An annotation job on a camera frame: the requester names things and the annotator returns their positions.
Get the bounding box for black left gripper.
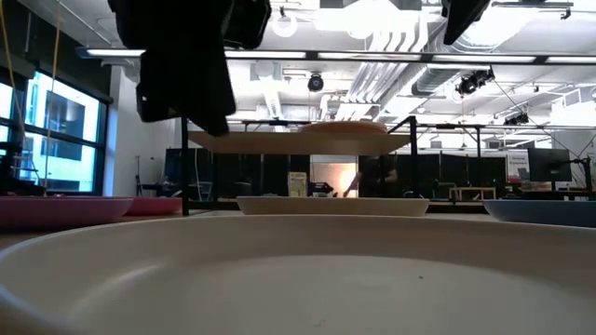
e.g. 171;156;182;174
109;0;273;138

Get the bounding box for red plate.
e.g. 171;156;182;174
124;196;183;217

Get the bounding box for purple plate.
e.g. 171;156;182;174
0;195;135;233

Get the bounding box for beige plate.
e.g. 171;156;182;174
236;195;430;219

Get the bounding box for blue plate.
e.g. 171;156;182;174
482;199;596;230

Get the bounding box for grey plate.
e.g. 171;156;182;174
0;214;596;335

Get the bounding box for wooden shelf with black legs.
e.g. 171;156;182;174
180;114;420;218

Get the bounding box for black ceiling spotlight cluster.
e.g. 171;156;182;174
504;112;531;127
454;68;496;98

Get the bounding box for black metal gantry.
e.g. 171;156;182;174
241;118;314;133
416;122;485;162

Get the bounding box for black floor stand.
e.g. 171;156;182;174
133;154;164;197

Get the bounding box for black partition screen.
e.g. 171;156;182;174
358;153;507;199
163;147;312;199

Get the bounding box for ceiling light strip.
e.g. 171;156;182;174
75;46;596;66

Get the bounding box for white globe ceiling lamp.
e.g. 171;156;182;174
272;6;300;39

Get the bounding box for large window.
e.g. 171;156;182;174
0;69;113;197

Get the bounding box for pale yellow sign board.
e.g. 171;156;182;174
287;171;309;198

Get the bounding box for white poster sign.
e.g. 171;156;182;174
506;150;530;184

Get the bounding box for black computer monitor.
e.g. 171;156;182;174
527;147;573;183

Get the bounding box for low wooden bench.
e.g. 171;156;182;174
449;186;497;202

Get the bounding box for person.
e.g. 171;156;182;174
346;156;400;199

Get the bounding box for yellow hanging cord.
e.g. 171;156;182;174
42;0;64;197

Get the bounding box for black table frame rails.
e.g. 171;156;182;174
187;199;490;215

